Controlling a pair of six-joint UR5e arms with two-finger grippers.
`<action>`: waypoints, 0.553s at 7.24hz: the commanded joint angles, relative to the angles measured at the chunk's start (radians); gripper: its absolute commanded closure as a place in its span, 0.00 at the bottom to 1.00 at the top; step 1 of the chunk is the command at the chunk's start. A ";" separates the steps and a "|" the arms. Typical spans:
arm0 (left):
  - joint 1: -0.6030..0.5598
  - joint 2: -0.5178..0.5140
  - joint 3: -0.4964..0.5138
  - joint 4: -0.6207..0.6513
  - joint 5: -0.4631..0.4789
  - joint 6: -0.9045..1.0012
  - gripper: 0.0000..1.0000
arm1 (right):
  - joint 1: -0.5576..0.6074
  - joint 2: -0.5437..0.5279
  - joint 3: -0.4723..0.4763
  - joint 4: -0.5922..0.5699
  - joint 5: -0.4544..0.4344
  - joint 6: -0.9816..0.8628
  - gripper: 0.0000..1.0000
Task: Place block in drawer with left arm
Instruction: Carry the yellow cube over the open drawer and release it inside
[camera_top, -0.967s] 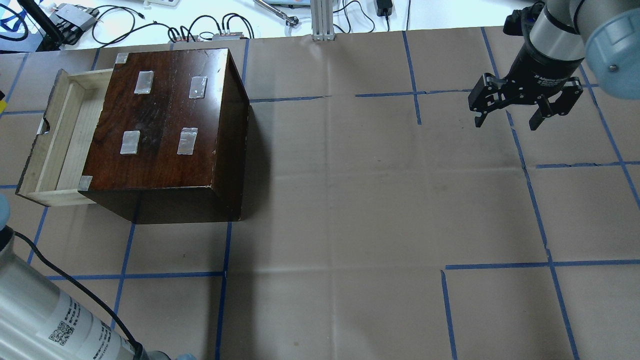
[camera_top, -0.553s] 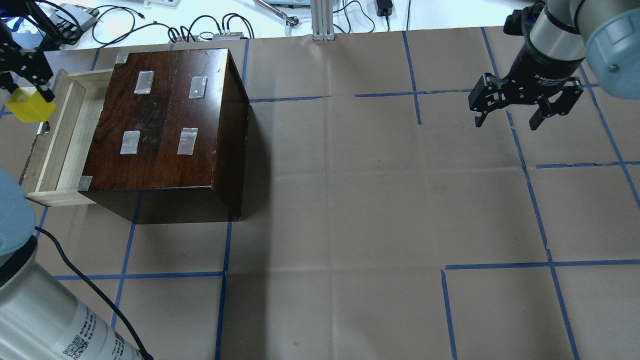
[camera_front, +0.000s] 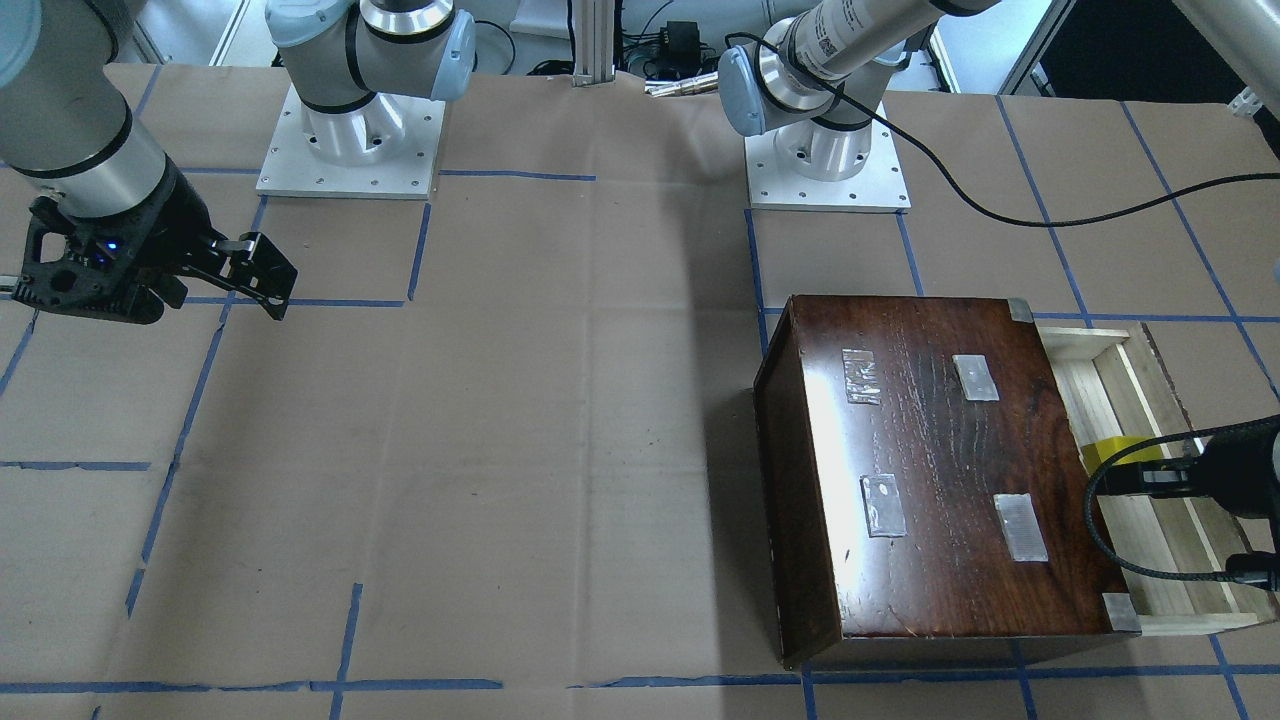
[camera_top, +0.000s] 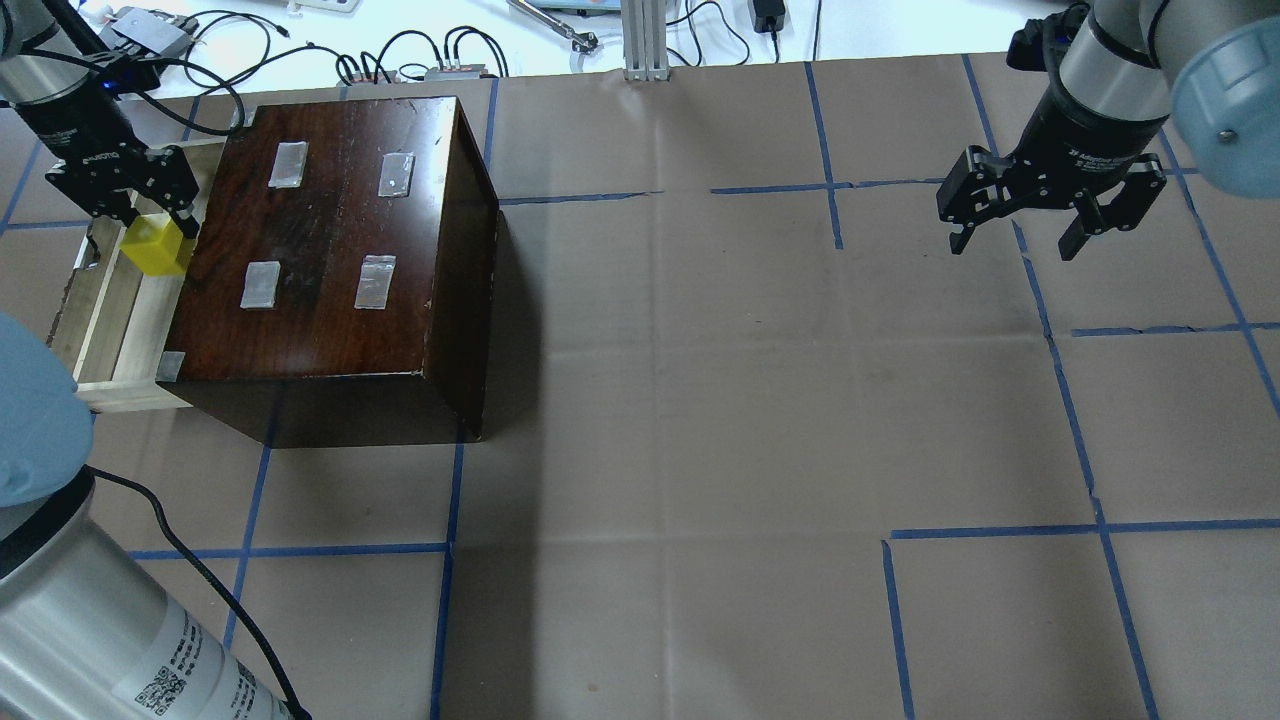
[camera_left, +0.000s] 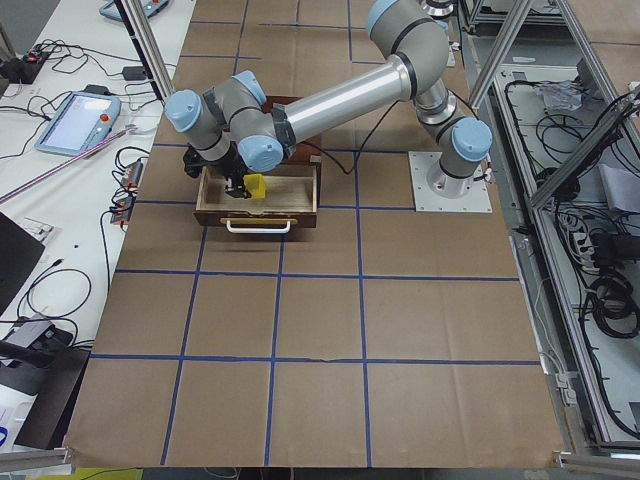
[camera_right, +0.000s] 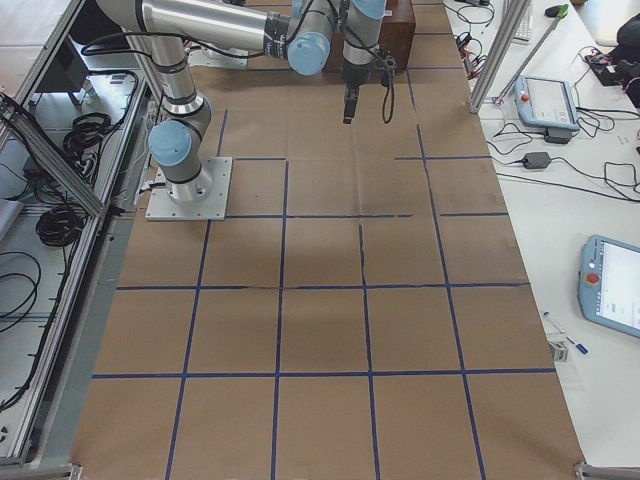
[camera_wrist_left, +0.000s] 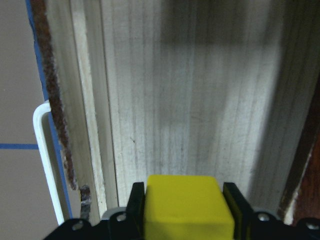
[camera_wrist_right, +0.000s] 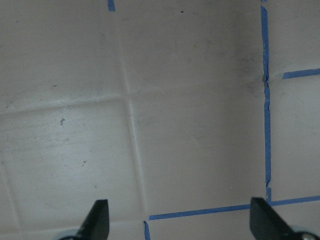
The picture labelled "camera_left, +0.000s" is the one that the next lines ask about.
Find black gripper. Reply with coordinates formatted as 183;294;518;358
215;147;251;199

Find yellow block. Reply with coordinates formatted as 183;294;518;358
244;173;267;200

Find white drawer handle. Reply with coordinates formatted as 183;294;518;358
225;219;292;235

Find light wood drawer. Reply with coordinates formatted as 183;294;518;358
192;162;321;229

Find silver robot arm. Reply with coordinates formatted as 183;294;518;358
164;1;493;199
418;0;454;20

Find dark wooden drawer cabinet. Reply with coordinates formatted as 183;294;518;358
261;95;321;164

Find pink striped rod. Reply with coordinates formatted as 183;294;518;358
0;124;138;204

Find black power adapter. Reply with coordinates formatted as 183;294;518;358
121;66;147;81

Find blue teach pendant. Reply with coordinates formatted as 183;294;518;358
98;0;171;21
35;91;121;157

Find black laptop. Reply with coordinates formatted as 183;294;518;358
0;213;45;313

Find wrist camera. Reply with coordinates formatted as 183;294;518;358
182;145;208;179

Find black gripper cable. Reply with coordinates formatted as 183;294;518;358
299;99;401;175

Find aluminium frame post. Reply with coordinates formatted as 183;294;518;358
115;0;175;103

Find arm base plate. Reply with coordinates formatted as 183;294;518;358
408;151;493;214
443;27;456;68

